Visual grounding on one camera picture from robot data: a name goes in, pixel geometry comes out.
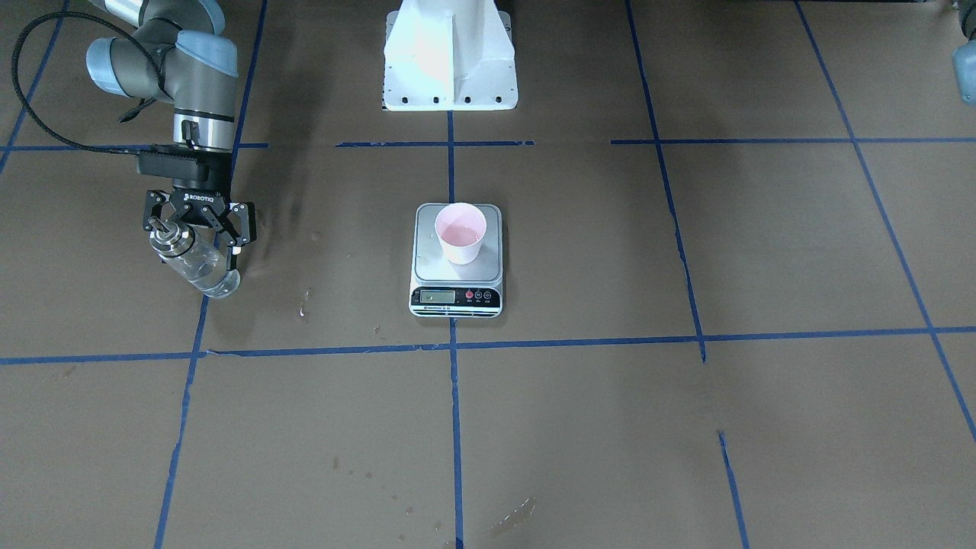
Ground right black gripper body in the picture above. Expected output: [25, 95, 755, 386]
[167, 177, 231, 228]

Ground clear glass sauce bottle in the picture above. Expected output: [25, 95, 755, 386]
[149, 220, 240, 299]

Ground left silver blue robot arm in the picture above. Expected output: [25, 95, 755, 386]
[952, 1, 975, 107]

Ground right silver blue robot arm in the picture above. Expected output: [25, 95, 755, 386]
[86, 1, 257, 268]

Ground silver digital kitchen scale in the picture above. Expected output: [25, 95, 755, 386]
[409, 203, 503, 317]

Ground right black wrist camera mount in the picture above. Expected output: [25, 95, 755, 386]
[136, 145, 233, 185]

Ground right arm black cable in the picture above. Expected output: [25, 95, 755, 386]
[11, 12, 180, 153]

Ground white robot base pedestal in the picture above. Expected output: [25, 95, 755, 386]
[381, 1, 519, 112]

